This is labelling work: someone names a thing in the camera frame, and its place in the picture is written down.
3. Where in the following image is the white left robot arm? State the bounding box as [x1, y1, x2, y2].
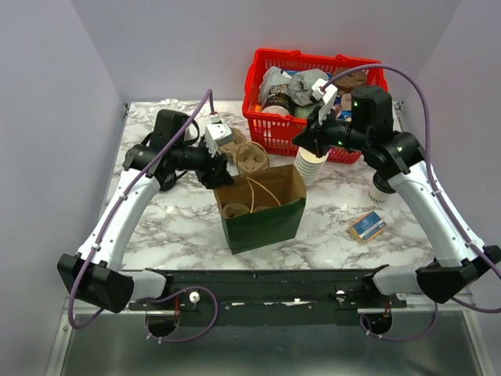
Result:
[57, 110, 233, 313]

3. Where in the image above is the black labelled tub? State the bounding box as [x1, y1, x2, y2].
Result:
[261, 85, 295, 117]

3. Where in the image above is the blue orange card box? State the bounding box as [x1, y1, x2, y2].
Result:
[348, 211, 387, 244]

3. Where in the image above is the white paper cup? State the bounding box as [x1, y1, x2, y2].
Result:
[368, 183, 393, 204]

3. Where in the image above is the single brown cup carrier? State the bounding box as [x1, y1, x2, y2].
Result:
[222, 203, 269, 219]

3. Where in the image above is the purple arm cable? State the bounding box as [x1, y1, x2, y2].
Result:
[67, 89, 219, 345]
[319, 64, 501, 342]

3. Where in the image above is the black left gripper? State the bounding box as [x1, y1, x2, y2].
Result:
[173, 136, 236, 190]

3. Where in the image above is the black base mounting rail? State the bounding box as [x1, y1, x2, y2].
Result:
[128, 269, 407, 327]

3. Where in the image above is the stack of paper cups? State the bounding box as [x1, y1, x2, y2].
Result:
[294, 147, 328, 186]

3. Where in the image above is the red plastic shopping basket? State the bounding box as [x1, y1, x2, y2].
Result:
[242, 49, 376, 157]

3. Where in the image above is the brown green paper bag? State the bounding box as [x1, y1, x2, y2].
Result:
[214, 164, 307, 255]

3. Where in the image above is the brown cardboard cup carrier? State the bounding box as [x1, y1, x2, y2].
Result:
[219, 127, 271, 175]

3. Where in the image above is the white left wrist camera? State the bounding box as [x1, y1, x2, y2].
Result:
[204, 112, 233, 157]

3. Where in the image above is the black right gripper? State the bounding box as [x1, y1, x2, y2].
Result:
[292, 103, 370, 158]

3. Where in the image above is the brown lidded round box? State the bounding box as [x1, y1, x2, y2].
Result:
[333, 70, 367, 93]

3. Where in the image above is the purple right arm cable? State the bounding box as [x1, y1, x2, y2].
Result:
[319, 64, 501, 342]

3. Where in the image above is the grey plastic mailer bag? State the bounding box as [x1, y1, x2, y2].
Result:
[258, 66, 330, 106]

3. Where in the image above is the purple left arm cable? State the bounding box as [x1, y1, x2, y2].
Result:
[67, 89, 219, 345]

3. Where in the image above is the black plastic cup lid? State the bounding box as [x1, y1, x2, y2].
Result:
[373, 172, 395, 194]

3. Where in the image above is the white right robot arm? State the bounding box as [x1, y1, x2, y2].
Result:
[293, 83, 500, 307]

